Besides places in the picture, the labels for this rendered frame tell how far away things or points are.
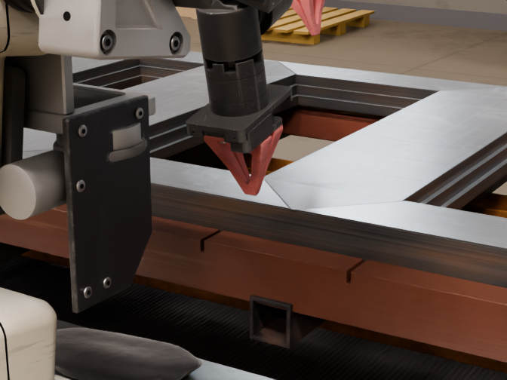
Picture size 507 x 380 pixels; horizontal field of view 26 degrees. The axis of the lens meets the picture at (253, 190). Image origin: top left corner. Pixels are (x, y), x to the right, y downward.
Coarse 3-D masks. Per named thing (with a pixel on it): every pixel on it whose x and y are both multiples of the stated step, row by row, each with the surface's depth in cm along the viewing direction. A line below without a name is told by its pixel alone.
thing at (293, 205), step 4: (284, 200) 123; (288, 200) 123; (292, 200) 123; (288, 204) 121; (292, 204) 121; (296, 204) 121; (300, 204) 121; (304, 204) 121; (308, 204) 121; (312, 204) 121; (316, 204) 121; (292, 208) 120; (296, 208) 120; (300, 208) 120; (304, 208) 120
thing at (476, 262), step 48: (336, 96) 186; (384, 96) 182; (192, 144) 163; (192, 192) 126; (432, 192) 130; (480, 192) 141; (288, 240) 121; (336, 240) 118; (384, 240) 115; (432, 240) 112
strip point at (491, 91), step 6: (444, 90) 177; (450, 90) 177; (456, 90) 177; (462, 90) 177; (468, 90) 177; (474, 90) 177; (480, 90) 177; (486, 90) 177; (492, 90) 177; (498, 90) 177; (504, 90) 177; (486, 96) 173; (492, 96) 173; (498, 96) 173; (504, 96) 173
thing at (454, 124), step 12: (384, 120) 158; (396, 120) 158; (408, 120) 158; (420, 120) 158; (432, 120) 158; (444, 120) 158; (456, 120) 158; (468, 120) 158; (456, 132) 152; (468, 132) 152; (480, 132) 152; (492, 132) 152; (504, 132) 152
